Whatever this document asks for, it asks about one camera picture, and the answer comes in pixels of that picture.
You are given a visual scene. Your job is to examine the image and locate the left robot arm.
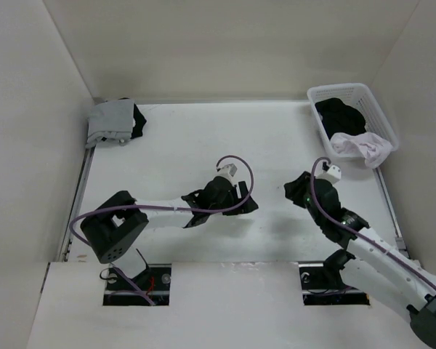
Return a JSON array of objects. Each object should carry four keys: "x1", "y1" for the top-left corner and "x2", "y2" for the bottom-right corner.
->
[{"x1": 81, "y1": 174, "x2": 259, "y2": 290}]

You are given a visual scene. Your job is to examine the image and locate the black tank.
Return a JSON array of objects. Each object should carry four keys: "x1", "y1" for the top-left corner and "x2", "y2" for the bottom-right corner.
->
[
  {"x1": 120, "y1": 97, "x2": 147, "y2": 140},
  {"x1": 315, "y1": 97, "x2": 366, "y2": 139}
]

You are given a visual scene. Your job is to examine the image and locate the white tank top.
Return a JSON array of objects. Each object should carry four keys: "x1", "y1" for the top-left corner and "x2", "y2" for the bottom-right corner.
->
[{"x1": 330, "y1": 132, "x2": 393, "y2": 169}]

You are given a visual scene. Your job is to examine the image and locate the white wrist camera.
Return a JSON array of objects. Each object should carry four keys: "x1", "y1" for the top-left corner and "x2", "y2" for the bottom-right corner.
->
[
  {"x1": 217, "y1": 164, "x2": 237, "y2": 182},
  {"x1": 318, "y1": 161, "x2": 342, "y2": 185}
]

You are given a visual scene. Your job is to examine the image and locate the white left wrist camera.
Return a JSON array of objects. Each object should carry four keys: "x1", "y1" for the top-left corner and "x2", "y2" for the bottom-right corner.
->
[{"x1": 217, "y1": 164, "x2": 237, "y2": 182}]

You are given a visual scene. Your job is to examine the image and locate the white plastic laundry basket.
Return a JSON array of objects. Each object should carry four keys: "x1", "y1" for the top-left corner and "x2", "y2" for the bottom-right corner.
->
[{"x1": 307, "y1": 83, "x2": 400, "y2": 161}]

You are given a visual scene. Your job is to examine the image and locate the folded black tank top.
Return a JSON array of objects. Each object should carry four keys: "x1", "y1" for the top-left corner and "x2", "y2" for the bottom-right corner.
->
[{"x1": 120, "y1": 97, "x2": 147, "y2": 140}]

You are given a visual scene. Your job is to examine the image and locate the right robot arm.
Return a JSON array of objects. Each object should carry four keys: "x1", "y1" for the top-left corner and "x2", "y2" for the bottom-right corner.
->
[{"x1": 284, "y1": 172, "x2": 436, "y2": 348}]

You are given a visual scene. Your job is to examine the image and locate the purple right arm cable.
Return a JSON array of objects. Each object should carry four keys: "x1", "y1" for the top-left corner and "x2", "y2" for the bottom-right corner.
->
[{"x1": 310, "y1": 156, "x2": 436, "y2": 302}]

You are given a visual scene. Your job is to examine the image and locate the folded grey tank top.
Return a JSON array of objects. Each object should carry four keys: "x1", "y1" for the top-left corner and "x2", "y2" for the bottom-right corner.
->
[{"x1": 86, "y1": 99, "x2": 134, "y2": 148}]

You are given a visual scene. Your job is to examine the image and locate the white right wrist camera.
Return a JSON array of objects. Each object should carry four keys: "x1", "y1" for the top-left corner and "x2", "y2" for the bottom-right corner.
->
[{"x1": 318, "y1": 161, "x2": 342, "y2": 185}]

